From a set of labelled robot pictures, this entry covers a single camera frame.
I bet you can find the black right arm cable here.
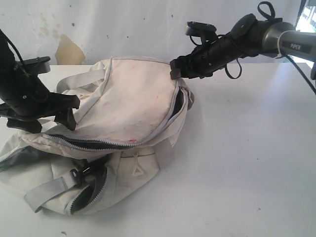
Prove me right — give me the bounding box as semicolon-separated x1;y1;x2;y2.
189;1;316;94

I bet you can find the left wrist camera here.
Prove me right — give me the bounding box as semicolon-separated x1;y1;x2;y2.
18;56;51;75

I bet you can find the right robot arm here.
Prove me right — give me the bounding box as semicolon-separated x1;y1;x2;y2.
170;14;316;79

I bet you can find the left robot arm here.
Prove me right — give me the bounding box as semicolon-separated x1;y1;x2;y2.
0;33;80;133

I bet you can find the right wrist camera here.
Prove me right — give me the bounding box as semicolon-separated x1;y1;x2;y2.
185;21;217;39

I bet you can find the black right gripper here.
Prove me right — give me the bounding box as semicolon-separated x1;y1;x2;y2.
170;37;239;79

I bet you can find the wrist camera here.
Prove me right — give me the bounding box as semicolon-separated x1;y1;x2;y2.
18;56;51;75
185;21;217;39

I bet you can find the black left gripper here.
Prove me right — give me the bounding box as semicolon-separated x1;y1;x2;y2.
0;61;80;133

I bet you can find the white fabric backpack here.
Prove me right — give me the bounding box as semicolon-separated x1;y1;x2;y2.
0;57;194;215

